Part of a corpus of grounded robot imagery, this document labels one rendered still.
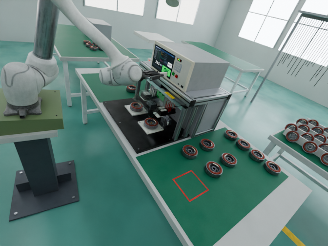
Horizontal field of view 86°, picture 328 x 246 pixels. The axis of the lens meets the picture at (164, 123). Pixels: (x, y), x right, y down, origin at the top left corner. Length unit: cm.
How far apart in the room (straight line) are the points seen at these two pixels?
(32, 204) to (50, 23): 138
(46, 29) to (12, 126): 59
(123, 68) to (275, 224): 113
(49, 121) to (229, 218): 119
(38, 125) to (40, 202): 79
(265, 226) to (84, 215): 134
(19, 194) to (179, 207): 142
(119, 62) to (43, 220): 141
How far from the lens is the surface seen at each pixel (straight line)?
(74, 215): 180
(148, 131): 130
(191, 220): 99
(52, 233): 177
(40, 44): 133
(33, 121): 131
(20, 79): 124
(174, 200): 102
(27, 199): 195
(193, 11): 764
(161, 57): 139
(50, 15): 126
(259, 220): 120
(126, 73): 83
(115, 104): 157
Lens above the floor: 159
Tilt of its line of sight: 35 degrees down
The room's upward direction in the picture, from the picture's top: 15 degrees clockwise
